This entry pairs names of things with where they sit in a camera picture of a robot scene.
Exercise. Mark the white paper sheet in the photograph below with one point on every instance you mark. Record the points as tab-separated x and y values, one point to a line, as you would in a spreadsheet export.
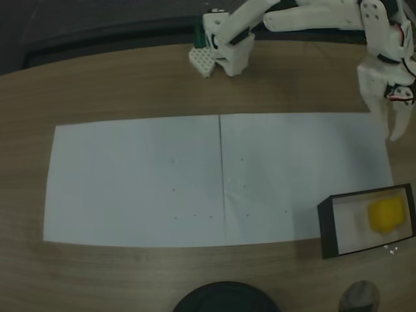
292	169
133	185

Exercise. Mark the yellow cube block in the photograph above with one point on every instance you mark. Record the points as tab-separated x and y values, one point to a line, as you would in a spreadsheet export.
386	213

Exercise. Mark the black round stand base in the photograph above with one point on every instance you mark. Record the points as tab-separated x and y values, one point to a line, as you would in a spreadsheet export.
224	299

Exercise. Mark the dark brown open box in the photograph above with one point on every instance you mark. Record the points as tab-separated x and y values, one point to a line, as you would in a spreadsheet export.
326	227

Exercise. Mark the green table clamp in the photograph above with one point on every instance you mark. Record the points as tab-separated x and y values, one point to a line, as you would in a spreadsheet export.
200	32

